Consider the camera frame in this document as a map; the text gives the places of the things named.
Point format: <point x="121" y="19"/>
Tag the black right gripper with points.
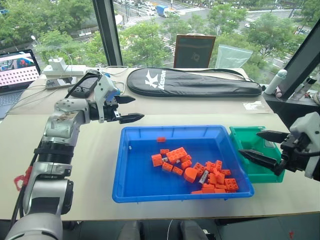
<point x="295" y="155"/>

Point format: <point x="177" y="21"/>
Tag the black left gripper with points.
<point x="110" y="113"/>

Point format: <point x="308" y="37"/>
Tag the orange toy building block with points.
<point x="156" y="160"/>
<point x="220" y="186"/>
<point x="164" y="151"/>
<point x="220" y="178"/>
<point x="167" y="167"/>
<point x="231" y="185"/>
<point x="186" y="165"/>
<point x="226" y="172"/>
<point x="161" y="139"/>
<point x="220" y="190"/>
<point x="210" y="167"/>
<point x="198" y="168"/>
<point x="213" y="179"/>
<point x="208" y="188"/>
<point x="218" y="165"/>
<point x="187" y="158"/>
<point x="177" y="170"/>

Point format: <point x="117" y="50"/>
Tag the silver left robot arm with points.
<point x="60" y="125"/>

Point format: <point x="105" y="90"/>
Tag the green plastic bin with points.
<point x="246" y="140"/>

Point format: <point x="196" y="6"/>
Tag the black side ledge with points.
<point x="282" y="107"/>

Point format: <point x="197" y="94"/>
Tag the clear plastic sleeve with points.
<point x="255" y="106"/>

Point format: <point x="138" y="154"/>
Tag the black handheld game console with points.
<point x="83" y="86"/>

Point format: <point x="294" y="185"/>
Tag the black racket bag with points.
<point x="190" y="85"/>

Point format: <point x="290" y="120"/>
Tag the white plastic bottle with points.
<point x="275" y="81"/>

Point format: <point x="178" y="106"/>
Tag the blue plastic tray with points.
<point x="140" y="175"/>

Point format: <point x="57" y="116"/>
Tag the white power strip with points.
<point x="72" y="70"/>

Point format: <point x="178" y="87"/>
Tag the smartphone with dark screen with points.
<point x="60" y="83"/>

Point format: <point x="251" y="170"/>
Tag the clear bottle with black cap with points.
<point x="308" y="83"/>

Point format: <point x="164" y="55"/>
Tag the flat orange toy block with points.
<point x="196" y="192"/>

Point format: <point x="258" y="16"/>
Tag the white plug charger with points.
<point x="56" y="63"/>

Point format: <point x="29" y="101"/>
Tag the brown framed board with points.
<point x="193" y="51"/>

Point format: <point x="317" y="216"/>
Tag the translucent plastic bag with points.
<point x="231" y="57"/>

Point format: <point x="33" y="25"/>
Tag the dark rounded shape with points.
<point x="192" y="231"/>
<point x="131" y="231"/>

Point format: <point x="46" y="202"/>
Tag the grey laptop computer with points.
<point x="15" y="72"/>

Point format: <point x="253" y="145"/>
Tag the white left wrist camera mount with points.
<point x="100" y="90"/>

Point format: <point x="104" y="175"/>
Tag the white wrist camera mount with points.
<point x="302" y="125"/>
<point x="100" y="90"/>

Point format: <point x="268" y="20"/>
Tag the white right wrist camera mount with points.
<point x="302" y="125"/>

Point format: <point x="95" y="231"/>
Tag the dark window frame post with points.
<point x="107" y="32"/>
<point x="300" y="60"/>

